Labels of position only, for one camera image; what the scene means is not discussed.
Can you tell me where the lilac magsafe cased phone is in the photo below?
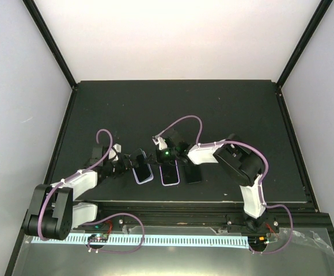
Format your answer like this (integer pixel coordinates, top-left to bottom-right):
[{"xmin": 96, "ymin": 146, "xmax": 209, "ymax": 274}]
[{"xmin": 130, "ymin": 148, "xmax": 154, "ymax": 185}]

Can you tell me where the lilac phone case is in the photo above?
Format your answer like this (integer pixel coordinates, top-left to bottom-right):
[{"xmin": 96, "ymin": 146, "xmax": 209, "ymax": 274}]
[{"xmin": 158, "ymin": 160, "xmax": 181, "ymax": 187}]

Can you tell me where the teal edged phone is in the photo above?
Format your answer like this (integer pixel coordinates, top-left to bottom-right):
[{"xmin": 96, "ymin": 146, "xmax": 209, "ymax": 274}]
[{"xmin": 134, "ymin": 154, "xmax": 151, "ymax": 183}]

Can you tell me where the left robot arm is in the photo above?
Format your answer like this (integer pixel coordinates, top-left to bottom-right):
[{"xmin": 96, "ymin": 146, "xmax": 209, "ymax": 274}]
[{"xmin": 23, "ymin": 144, "xmax": 121, "ymax": 241}]

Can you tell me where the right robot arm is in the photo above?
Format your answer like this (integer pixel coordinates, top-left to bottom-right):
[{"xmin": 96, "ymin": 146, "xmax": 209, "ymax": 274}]
[{"xmin": 145, "ymin": 131, "xmax": 269, "ymax": 232}]

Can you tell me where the small circuit board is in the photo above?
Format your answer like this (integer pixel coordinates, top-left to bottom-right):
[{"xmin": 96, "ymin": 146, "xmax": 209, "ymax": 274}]
[{"xmin": 88, "ymin": 233, "xmax": 108, "ymax": 243}]

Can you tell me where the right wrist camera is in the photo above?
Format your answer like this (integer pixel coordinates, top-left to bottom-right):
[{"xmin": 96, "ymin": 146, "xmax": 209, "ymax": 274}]
[{"xmin": 152, "ymin": 136, "xmax": 168, "ymax": 151}]

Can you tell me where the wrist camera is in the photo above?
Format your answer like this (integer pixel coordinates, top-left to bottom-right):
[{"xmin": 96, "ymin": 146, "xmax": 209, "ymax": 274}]
[
  {"xmin": 108, "ymin": 144, "xmax": 122, "ymax": 162},
  {"xmin": 152, "ymin": 136, "xmax": 168, "ymax": 151}
]

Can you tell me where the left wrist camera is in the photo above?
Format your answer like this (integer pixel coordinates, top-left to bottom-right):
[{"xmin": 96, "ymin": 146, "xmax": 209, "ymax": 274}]
[{"xmin": 108, "ymin": 144, "xmax": 122, "ymax": 162}]

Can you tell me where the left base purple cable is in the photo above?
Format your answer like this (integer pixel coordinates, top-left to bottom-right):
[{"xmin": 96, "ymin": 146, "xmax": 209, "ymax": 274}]
[{"xmin": 86, "ymin": 212, "xmax": 146, "ymax": 255}]

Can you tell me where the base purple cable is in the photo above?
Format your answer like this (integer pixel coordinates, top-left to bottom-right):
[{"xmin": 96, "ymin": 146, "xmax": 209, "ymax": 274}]
[
  {"xmin": 86, "ymin": 212, "xmax": 146, "ymax": 255},
  {"xmin": 249, "ymin": 204, "xmax": 294, "ymax": 256}
]

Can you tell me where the white slotted cable duct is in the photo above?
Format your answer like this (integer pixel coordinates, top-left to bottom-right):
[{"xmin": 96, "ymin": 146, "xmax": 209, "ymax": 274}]
[{"xmin": 31, "ymin": 233, "xmax": 249, "ymax": 249}]

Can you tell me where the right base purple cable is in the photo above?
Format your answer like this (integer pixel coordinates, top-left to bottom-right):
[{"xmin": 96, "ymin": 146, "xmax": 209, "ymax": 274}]
[{"xmin": 249, "ymin": 204, "xmax": 294, "ymax": 256}]

